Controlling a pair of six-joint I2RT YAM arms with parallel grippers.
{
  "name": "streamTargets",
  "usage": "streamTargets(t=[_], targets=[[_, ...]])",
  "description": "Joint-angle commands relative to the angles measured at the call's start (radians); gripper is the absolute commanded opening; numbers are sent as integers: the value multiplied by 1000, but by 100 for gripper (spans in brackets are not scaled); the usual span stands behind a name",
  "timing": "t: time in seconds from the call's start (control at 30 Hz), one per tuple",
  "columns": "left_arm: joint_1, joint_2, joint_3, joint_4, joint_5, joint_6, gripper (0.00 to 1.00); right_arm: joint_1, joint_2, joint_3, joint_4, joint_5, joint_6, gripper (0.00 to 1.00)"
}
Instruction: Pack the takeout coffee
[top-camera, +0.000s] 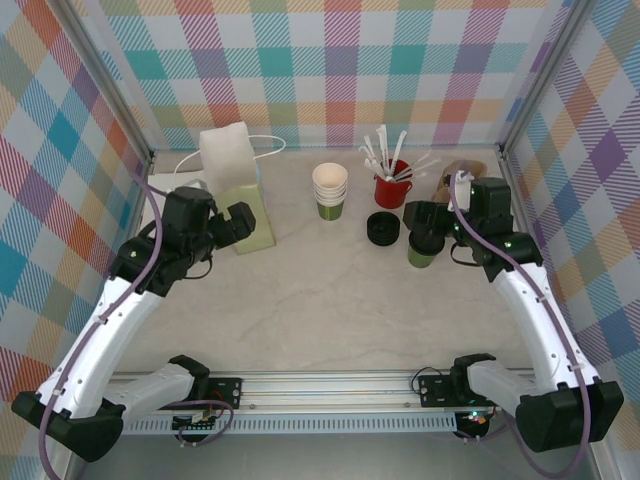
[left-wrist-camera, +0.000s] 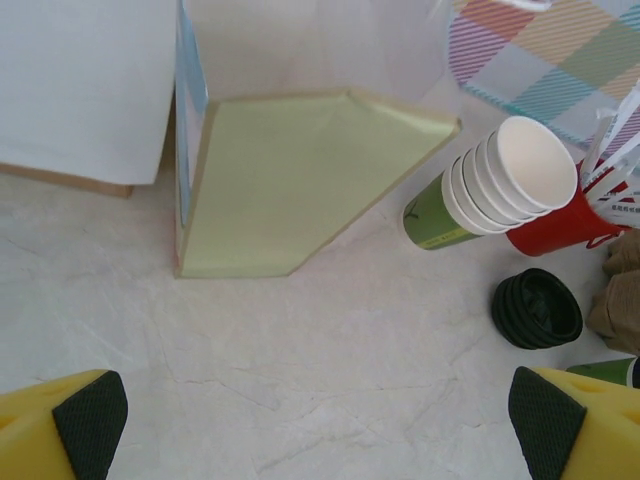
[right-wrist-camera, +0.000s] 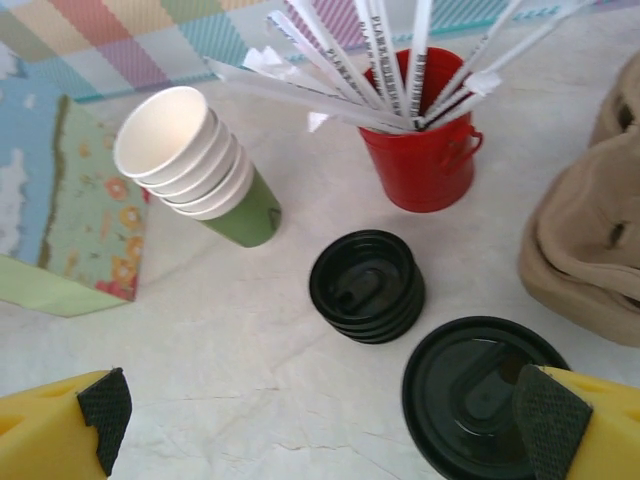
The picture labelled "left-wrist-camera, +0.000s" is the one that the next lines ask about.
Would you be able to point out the paper-wrapped drinking straw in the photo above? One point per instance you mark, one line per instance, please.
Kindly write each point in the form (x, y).
(612, 130)
(620, 196)
(617, 162)

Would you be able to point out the brown pulp cup carrier stack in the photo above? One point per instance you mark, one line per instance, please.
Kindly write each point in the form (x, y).
(620, 305)

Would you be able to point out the green paper coffee cup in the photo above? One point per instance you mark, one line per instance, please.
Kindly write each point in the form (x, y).
(600, 371)

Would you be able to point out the red straw holder cup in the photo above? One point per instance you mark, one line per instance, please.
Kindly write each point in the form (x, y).
(550, 235)

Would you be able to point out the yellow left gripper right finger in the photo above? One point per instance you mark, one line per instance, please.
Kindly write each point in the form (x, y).
(600, 435)

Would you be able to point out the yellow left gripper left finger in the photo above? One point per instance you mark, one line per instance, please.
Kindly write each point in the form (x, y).
(30, 435)

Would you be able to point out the green printed paper takeout bag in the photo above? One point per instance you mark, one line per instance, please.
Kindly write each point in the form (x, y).
(280, 190)

